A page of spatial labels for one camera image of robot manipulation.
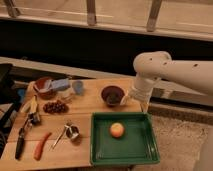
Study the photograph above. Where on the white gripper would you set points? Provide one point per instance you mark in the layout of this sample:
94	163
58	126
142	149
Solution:
141	95

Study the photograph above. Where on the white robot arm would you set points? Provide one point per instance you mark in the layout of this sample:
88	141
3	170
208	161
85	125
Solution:
151	67

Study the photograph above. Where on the small blue cup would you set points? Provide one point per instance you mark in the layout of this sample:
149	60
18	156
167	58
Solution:
78	87

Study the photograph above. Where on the metal measuring cup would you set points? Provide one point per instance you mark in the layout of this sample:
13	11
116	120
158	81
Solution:
70	130

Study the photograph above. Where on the dark red bowl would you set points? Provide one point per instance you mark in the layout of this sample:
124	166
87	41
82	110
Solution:
112	95

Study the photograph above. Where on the peach apple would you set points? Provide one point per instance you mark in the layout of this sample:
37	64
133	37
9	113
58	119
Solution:
117	130

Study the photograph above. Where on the green plastic tray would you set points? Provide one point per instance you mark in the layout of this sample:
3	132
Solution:
137	145

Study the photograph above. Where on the blue sponge block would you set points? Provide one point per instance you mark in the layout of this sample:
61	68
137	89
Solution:
60	85

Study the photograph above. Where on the bunch of red grapes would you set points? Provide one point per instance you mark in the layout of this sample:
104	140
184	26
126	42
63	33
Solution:
55	107

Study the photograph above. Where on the brown red bowl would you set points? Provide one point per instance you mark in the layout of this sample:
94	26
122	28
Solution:
43	87

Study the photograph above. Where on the yellow banana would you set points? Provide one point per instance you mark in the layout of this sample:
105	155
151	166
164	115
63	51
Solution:
30	106

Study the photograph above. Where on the black equipment at left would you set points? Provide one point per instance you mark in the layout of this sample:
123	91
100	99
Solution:
7	96

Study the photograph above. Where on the black handled can opener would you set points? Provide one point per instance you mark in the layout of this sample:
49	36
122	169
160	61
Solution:
32	119

